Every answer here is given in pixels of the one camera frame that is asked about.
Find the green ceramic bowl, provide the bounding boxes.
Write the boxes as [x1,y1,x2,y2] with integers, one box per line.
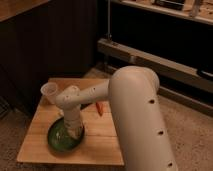
[47,117,85,152]

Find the upper wooden shelf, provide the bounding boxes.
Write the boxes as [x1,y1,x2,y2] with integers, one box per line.
[111,0,213,26]

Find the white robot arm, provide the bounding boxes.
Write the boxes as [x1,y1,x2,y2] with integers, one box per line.
[56,66,179,171]

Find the clear plastic cup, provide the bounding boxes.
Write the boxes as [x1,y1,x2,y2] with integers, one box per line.
[40,82,58,104]

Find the orange carrot piece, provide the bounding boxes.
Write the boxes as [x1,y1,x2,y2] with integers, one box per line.
[96,102,103,116]

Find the vertical metal pole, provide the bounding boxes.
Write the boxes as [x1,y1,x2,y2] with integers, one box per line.
[107,0,112,41]

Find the metal shelf beam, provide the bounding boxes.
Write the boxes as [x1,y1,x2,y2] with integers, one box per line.
[97,38,213,93]

